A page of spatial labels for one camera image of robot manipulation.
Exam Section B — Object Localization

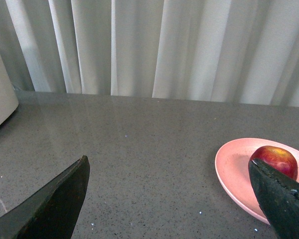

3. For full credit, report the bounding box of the red apple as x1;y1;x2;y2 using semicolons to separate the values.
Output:
249;145;298;180

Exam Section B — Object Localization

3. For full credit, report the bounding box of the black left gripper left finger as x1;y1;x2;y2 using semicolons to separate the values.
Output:
0;155;90;239

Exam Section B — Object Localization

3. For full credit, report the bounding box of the pink plate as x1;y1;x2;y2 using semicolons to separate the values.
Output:
215;138;299;224

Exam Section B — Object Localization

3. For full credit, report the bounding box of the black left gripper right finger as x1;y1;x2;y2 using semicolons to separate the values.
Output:
248;158;299;239

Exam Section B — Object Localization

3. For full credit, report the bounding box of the white curtain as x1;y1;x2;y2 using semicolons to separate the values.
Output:
0;0;299;107

